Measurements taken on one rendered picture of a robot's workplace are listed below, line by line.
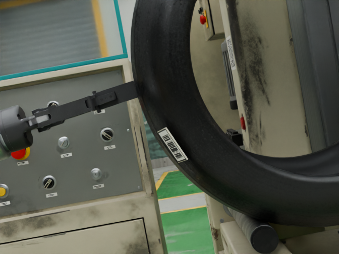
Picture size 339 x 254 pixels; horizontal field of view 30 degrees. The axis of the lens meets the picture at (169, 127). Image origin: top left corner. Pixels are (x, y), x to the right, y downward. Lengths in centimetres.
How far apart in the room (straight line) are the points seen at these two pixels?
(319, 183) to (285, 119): 41
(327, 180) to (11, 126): 52
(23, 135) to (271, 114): 56
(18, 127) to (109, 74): 69
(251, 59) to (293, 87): 11
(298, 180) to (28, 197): 96
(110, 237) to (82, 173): 19
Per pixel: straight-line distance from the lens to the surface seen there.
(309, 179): 100
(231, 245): 118
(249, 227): 106
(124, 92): 108
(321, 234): 140
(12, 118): 108
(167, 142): 99
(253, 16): 138
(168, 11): 97
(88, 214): 172
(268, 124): 138
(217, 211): 136
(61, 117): 105
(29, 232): 175
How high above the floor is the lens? 116
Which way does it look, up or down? 3 degrees down
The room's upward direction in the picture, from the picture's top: 10 degrees counter-clockwise
